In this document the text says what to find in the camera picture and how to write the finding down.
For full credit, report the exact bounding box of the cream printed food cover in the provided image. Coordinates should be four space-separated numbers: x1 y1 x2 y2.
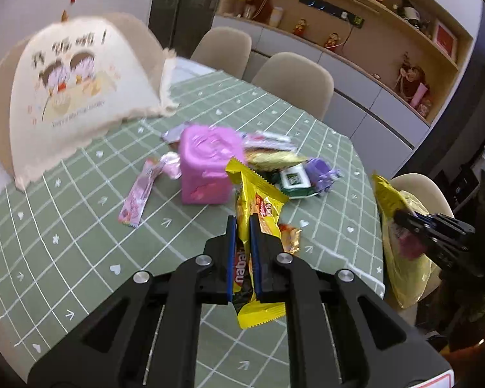
6 11 182 192

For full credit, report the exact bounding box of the wooden wall shelf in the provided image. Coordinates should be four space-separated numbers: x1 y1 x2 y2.
216 0 475 126

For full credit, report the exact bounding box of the purple white wrapper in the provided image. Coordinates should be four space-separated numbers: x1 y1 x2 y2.
163 125 187 145

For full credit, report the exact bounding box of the yellow snack packet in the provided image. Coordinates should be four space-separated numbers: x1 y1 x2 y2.
372 174 441 310

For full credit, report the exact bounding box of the pink mini trash bin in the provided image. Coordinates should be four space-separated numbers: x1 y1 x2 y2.
179 125 245 205

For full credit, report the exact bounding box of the black power strip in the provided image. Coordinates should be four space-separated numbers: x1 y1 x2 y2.
300 0 366 29

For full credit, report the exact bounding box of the purple toy cart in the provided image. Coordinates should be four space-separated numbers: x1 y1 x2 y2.
305 157 343 195

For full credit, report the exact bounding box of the red picture frame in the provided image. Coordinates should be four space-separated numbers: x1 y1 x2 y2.
432 19 458 60

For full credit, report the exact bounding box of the person's right hand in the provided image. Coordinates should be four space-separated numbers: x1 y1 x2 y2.
440 275 485 350

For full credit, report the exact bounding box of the green checked tablecloth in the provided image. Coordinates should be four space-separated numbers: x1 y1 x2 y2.
0 59 386 372

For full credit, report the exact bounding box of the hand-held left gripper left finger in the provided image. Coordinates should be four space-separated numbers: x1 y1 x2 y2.
28 216 239 388

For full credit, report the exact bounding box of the green white packet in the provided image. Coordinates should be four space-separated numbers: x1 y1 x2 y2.
272 163 321 199

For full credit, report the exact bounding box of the white pink wrapper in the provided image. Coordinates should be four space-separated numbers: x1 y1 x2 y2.
242 130 296 151

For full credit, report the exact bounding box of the wine bottle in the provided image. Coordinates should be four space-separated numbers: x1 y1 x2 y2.
394 0 423 27

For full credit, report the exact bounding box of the pink striped wrapper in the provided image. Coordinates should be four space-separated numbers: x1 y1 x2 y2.
119 158 164 227

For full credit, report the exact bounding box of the orange snack wrapper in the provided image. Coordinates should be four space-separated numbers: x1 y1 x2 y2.
279 223 303 255

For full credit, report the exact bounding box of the brown red figurine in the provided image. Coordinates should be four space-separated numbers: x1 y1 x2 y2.
240 0 274 22

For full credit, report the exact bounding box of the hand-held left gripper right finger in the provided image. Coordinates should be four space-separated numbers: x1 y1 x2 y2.
248 214 453 388

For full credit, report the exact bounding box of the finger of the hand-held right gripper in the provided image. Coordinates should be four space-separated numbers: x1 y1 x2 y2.
393 209 475 237
418 234 469 252

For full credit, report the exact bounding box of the beige chair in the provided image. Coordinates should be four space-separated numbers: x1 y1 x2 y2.
251 52 334 120
390 173 455 324
190 27 253 79

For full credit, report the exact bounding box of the brown doll figurine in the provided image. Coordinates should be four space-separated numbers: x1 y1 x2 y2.
397 52 431 100

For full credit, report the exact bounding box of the yellow wafer wrapper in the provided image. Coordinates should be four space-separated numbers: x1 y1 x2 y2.
225 159 290 329

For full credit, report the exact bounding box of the grey cabinet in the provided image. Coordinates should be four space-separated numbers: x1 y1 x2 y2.
212 15 431 168

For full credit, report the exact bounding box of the gold foil wrapper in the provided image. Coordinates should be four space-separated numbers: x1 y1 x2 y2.
244 149 308 171

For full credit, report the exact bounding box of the pink ribbon wrapper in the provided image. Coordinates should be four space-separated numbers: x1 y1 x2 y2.
163 151 183 181

